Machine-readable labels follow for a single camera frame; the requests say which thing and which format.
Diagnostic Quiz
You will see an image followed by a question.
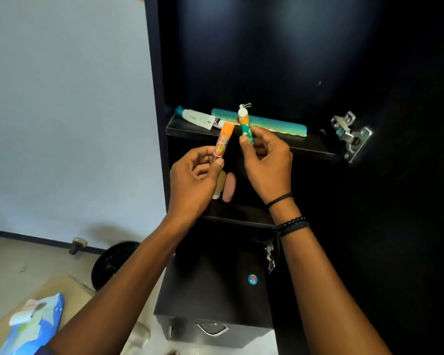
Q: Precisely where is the person's right forearm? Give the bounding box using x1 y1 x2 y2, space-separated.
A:
270 197 393 355

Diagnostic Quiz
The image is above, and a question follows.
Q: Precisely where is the white tube with teal cap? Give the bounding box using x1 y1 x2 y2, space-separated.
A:
174 106 217 131

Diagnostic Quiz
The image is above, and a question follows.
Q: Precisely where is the silver cabinet hinge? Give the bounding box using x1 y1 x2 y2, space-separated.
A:
264 242 276 274

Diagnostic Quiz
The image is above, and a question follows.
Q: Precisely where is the orange lip balm stick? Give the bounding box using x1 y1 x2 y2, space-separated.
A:
213 121 236 158

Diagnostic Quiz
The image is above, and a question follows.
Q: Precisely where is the yellow makeup sponge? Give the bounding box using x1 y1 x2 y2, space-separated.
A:
212 170 227 200

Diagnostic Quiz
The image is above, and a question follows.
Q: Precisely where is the pink makeup sponge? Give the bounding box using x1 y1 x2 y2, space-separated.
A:
222 172 237 203

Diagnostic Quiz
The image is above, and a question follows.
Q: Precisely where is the person's left hand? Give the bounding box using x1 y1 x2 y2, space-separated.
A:
168 145 225 226

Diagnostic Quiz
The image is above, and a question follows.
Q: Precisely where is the black waste bin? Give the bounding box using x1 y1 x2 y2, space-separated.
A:
91 241 141 292

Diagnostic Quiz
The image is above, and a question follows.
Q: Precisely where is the black bead bracelet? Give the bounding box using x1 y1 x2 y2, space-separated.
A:
274 216 307 232

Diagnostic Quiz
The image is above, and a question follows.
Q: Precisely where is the yellow patterned comb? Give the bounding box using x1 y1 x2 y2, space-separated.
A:
251 123 307 139

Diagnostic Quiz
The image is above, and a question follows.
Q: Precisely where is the person's left forearm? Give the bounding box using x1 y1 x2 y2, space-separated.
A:
44 214 193 355

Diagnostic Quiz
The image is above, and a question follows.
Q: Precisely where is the blue wipes packet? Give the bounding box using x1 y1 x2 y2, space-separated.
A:
0 293 65 355

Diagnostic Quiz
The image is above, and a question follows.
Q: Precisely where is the dark grey wristband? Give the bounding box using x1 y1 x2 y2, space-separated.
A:
276 221 311 238

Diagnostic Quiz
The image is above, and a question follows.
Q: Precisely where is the teal comb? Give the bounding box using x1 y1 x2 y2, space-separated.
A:
211 108 308 138

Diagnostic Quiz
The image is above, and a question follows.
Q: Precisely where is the small white roll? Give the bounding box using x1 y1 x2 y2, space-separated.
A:
8 310 36 326

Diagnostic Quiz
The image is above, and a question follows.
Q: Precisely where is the person's right hand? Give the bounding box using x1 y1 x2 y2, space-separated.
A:
238 125 294 206

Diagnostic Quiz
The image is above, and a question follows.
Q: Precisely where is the small green bottle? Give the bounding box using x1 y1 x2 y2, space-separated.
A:
237 103 255 144

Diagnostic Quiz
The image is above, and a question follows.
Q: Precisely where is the black thread bracelet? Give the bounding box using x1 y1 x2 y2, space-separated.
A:
264 192 295 211

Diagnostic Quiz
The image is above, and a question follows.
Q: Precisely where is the silver metal bracket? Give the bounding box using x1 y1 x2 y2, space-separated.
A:
330 110 373 164

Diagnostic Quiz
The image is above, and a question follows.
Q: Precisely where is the black cabinet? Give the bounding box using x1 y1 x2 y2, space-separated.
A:
144 0 444 355

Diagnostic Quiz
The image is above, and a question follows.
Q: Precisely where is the beige plastic stool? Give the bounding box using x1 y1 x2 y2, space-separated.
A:
0 275 151 355

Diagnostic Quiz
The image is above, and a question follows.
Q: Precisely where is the white cabinet door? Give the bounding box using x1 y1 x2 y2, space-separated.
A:
0 0 167 252

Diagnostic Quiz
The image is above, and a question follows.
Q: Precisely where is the round metal door knob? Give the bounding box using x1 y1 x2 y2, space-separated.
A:
68 237 89 255

